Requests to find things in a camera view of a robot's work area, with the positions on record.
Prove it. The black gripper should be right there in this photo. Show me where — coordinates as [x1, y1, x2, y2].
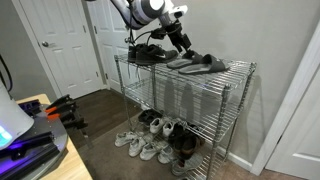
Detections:
[164, 19, 197, 60]

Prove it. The grey slide slipper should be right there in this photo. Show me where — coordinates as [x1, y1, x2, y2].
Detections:
[166, 49, 205, 70]
[177, 53, 232, 75]

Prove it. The black sneaker white swoosh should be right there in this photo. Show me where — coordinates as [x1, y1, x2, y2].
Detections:
[134, 44, 180, 67]

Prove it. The plain black sneaker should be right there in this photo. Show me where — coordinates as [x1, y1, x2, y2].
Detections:
[127, 42, 150, 64]

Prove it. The black sandal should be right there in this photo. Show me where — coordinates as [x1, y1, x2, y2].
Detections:
[146, 110, 164, 127]
[137, 109, 156, 125]

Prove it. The dark brown shoe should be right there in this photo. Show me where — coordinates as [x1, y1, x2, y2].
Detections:
[181, 123, 206, 148]
[171, 133, 198, 160]

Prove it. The grey sneaker orange accent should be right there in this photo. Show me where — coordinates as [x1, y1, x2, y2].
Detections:
[171, 152, 205, 177]

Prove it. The grey robot mounting plate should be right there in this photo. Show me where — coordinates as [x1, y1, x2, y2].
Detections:
[0, 103, 70, 180]

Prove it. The chrome wire shoe rack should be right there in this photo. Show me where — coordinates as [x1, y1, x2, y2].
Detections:
[113, 53, 258, 180]

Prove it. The black clamp orange handle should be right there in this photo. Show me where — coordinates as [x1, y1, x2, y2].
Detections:
[44, 101, 78, 117]
[45, 93, 73, 108]
[46, 111, 90, 131]

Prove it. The dark blue bracket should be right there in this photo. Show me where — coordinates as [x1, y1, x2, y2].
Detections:
[17, 98, 42, 117]

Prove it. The black aluminium rail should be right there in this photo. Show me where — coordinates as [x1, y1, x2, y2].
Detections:
[0, 130, 56, 161]
[0, 143, 62, 180]

